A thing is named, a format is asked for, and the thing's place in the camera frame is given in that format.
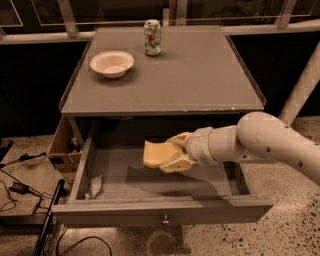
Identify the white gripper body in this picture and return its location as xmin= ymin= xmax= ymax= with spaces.
xmin=185 ymin=127 xmax=217 ymax=166

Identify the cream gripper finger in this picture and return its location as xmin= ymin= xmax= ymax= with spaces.
xmin=168 ymin=132 xmax=191 ymax=147
xmin=159 ymin=153 xmax=193 ymax=173

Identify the yellow sponge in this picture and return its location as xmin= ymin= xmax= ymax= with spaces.
xmin=143 ymin=141 xmax=181 ymax=168

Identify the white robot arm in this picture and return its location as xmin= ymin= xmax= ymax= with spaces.
xmin=159 ymin=50 xmax=320 ymax=184

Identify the metal drawer knob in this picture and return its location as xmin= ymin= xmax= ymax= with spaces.
xmin=161 ymin=214 xmax=170 ymax=226

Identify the open grey top drawer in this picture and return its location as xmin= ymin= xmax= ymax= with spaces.
xmin=53 ymin=138 xmax=273 ymax=227

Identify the grey cabinet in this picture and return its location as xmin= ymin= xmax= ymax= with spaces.
xmin=58 ymin=24 xmax=267 ymax=148

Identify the crumpled paper scrap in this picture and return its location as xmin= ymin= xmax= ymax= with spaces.
xmin=85 ymin=176 xmax=102 ymax=200

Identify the white bowl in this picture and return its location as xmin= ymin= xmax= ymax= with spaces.
xmin=90 ymin=51 xmax=134 ymax=79

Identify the cardboard box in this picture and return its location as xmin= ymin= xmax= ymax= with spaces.
xmin=48 ymin=117 xmax=82 ymax=173

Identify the green white soda can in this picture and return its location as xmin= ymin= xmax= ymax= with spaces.
xmin=144 ymin=19 xmax=161 ymax=56

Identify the black pole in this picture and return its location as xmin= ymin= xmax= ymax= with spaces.
xmin=32 ymin=179 xmax=65 ymax=256

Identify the black power adapter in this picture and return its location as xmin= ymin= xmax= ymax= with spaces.
xmin=9 ymin=182 xmax=29 ymax=195

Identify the black floor cable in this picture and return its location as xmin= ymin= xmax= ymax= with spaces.
xmin=54 ymin=226 xmax=113 ymax=256

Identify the metal railing frame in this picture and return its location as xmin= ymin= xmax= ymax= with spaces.
xmin=0 ymin=0 xmax=320 ymax=45

